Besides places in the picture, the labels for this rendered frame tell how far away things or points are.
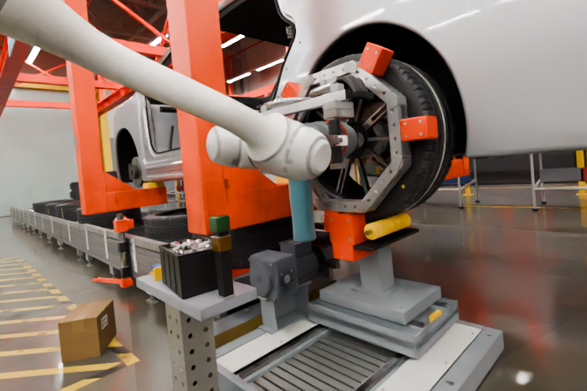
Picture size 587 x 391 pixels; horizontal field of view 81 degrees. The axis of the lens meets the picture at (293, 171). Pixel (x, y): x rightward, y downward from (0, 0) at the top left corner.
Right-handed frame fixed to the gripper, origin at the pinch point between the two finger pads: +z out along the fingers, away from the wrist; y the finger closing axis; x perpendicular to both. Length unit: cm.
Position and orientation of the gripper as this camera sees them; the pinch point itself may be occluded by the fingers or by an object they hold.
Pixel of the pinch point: (334, 141)
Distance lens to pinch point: 103.4
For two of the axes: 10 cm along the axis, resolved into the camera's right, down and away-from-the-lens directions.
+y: 6.9, -0.5, -7.3
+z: 7.2, -0.8, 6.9
